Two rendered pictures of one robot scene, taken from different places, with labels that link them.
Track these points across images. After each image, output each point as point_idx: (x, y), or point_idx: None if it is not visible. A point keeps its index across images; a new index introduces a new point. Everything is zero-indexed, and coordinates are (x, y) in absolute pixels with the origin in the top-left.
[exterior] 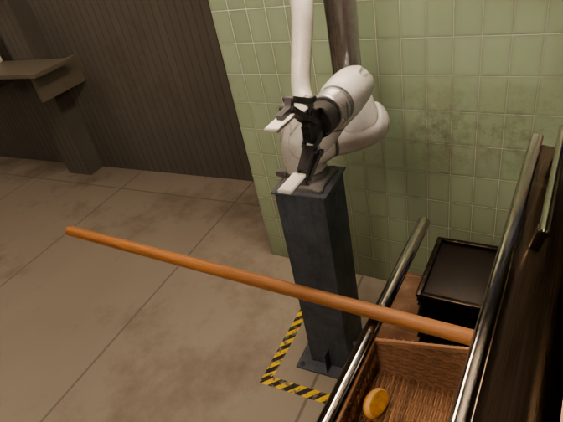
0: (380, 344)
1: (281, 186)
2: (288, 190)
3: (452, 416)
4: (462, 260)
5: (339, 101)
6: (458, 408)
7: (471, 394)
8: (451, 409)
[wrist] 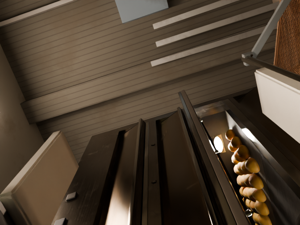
0: None
1: (263, 79)
2: (263, 108)
3: (225, 215)
4: None
5: None
6: (226, 220)
7: None
8: (243, 218)
